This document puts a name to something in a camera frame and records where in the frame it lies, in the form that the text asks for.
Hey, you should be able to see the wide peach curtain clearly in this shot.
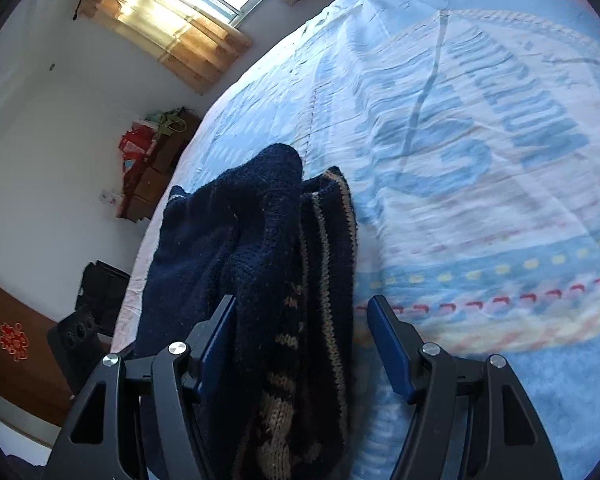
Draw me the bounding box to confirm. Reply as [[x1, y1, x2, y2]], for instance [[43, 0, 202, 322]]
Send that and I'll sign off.
[[76, 0, 254, 96]]

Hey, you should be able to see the black speaker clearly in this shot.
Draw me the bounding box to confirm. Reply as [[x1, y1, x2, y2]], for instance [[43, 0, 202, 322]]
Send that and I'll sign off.
[[46, 309, 112, 397]]

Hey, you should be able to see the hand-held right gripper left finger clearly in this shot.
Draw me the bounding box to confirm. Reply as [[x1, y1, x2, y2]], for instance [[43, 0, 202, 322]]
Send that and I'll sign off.
[[40, 294, 238, 480]]

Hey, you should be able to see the black bag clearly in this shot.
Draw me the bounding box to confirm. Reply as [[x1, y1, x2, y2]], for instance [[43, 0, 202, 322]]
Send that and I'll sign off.
[[74, 260, 132, 337]]

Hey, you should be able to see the red knot ornament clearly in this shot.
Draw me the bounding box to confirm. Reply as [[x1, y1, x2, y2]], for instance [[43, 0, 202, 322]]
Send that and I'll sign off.
[[0, 322, 29, 362]]

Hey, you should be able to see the brown cabinet with red ornament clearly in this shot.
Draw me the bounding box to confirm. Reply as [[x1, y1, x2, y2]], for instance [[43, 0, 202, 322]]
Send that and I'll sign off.
[[0, 274, 77, 430]]

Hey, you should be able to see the green cloth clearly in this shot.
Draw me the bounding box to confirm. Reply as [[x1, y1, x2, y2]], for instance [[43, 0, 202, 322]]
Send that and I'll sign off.
[[151, 106, 189, 137]]

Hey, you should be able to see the navy patterned knit sweater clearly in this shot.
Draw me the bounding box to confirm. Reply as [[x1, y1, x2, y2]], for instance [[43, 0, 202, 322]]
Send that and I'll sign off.
[[130, 142, 361, 480]]

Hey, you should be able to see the brown wooden desk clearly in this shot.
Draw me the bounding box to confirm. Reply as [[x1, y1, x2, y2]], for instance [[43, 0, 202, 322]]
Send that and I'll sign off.
[[115, 110, 202, 223]]

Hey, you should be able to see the red bag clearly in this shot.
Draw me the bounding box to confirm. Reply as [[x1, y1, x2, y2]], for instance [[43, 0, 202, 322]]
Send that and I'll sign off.
[[119, 127, 157, 162]]

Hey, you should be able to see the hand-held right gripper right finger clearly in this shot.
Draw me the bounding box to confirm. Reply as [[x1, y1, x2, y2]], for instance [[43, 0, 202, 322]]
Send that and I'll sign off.
[[367, 294, 563, 480]]

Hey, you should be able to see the light blue printed bedsheet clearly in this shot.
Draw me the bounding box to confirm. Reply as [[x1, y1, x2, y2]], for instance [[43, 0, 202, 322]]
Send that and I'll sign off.
[[107, 0, 600, 480]]

